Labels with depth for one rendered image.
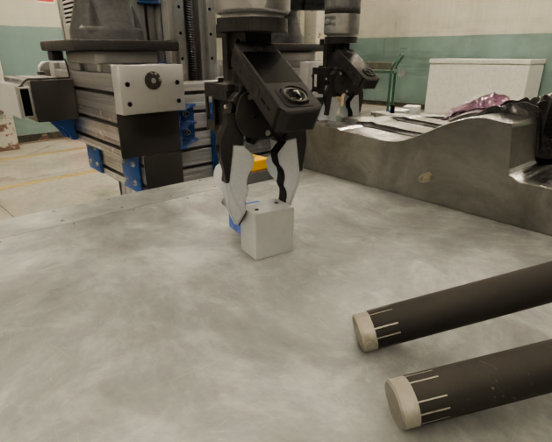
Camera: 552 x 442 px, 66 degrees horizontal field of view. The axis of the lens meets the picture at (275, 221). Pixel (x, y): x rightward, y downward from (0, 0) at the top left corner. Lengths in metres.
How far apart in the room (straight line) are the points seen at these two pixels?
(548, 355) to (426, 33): 8.66
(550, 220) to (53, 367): 0.56
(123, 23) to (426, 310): 0.85
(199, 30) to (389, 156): 0.71
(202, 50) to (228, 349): 1.00
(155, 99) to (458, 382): 0.75
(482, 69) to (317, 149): 6.78
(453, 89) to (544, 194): 7.11
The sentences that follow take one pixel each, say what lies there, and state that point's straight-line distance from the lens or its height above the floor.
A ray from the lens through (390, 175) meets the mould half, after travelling 0.72.
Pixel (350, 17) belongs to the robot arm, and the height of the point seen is 1.08.
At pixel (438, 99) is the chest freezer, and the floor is 0.30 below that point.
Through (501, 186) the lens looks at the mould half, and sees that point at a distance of 0.64.
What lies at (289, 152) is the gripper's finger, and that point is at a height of 0.91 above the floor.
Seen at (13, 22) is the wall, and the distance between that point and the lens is 5.96.
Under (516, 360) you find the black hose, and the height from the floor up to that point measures 0.84.
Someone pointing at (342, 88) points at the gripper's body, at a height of 0.94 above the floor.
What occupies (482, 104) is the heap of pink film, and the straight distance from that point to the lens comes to 1.07.
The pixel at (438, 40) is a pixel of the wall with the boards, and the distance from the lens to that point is 8.79.
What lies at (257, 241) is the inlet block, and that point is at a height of 0.82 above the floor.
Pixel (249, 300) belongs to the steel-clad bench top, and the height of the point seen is 0.80.
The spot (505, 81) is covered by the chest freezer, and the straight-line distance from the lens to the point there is 7.42.
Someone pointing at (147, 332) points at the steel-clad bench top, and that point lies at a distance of 0.37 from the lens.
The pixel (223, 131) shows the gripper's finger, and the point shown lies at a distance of 0.43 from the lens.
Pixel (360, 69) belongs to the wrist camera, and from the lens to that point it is 0.92.
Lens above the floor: 1.01
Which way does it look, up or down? 22 degrees down
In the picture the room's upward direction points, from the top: straight up
